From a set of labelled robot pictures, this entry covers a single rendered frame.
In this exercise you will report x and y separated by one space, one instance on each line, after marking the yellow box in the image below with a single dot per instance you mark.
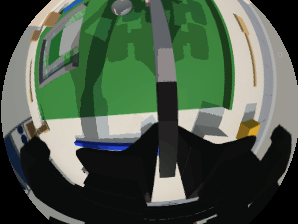
247 128

